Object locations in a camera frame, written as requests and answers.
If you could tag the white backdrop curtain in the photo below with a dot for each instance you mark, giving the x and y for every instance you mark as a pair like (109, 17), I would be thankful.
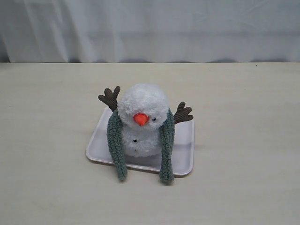
(153, 31)

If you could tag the white rectangular tray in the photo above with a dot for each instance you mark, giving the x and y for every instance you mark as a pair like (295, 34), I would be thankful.
(182, 155)

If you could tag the green fuzzy scarf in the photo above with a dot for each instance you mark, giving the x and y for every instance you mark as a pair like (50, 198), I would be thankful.
(114, 140)

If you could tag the white plush snowman toy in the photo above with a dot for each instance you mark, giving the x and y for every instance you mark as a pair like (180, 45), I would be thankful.
(144, 98)

